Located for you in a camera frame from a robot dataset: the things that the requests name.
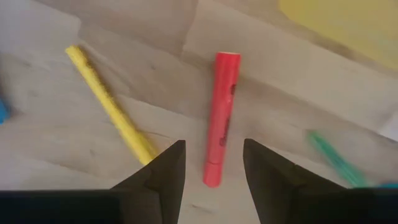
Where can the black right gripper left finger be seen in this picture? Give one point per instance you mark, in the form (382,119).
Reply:
(155,193)

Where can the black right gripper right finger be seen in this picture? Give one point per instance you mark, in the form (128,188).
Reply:
(280,193)

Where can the green marker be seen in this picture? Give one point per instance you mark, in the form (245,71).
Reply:
(334,157)

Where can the pink highlighter marker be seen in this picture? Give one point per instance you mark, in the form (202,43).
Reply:
(222,118)

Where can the yellow highlighter pen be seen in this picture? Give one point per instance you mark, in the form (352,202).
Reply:
(105,99)

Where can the thick blue marker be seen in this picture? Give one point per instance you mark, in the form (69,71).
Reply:
(2,112)

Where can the yellow translucent plastic bin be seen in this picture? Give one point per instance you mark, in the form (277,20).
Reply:
(357,25)

